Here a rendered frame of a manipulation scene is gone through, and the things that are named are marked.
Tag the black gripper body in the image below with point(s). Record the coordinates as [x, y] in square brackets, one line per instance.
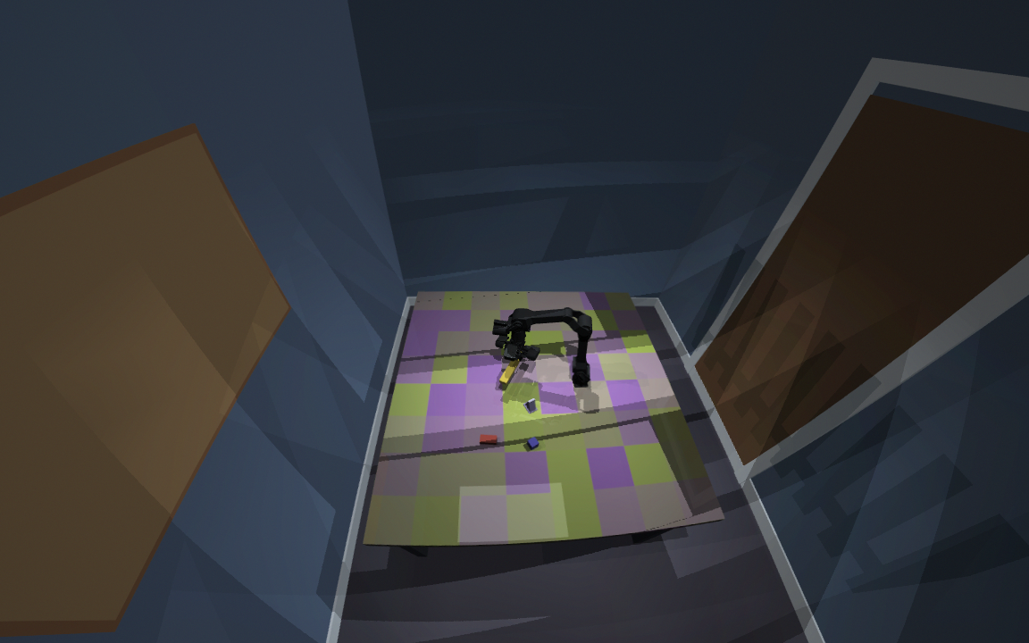
[530, 352]

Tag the yellow bar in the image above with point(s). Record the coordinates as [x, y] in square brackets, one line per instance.
[509, 371]

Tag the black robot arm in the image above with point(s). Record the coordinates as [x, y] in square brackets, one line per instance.
[522, 319]

